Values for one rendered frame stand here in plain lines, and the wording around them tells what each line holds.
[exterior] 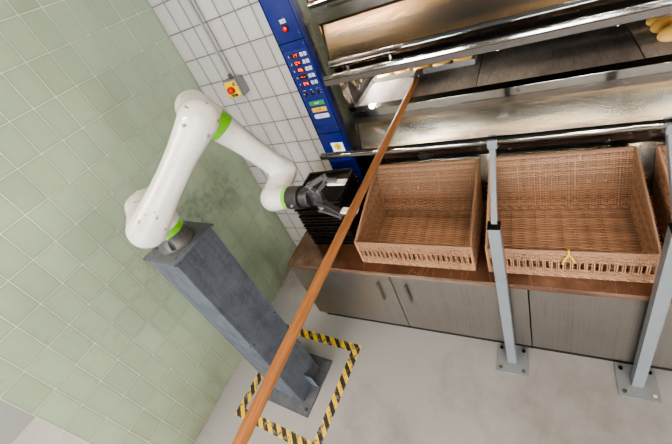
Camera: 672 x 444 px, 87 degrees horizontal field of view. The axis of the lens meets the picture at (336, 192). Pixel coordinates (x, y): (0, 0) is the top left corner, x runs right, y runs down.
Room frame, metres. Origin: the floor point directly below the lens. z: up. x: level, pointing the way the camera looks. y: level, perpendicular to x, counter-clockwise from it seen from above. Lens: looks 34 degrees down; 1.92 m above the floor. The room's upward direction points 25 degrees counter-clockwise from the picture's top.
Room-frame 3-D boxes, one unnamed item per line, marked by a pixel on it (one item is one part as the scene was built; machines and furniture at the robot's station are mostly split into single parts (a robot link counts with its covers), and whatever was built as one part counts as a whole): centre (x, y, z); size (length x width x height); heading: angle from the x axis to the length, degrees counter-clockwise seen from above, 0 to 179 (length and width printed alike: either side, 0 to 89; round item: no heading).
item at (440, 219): (1.32, -0.34, 0.72); 0.56 x 0.49 x 0.28; 53
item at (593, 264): (0.97, -0.82, 0.72); 0.56 x 0.49 x 0.28; 54
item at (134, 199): (1.21, 0.65, 1.36); 0.16 x 0.13 x 0.19; 13
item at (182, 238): (1.26, 0.70, 1.23); 0.26 x 0.15 x 0.06; 49
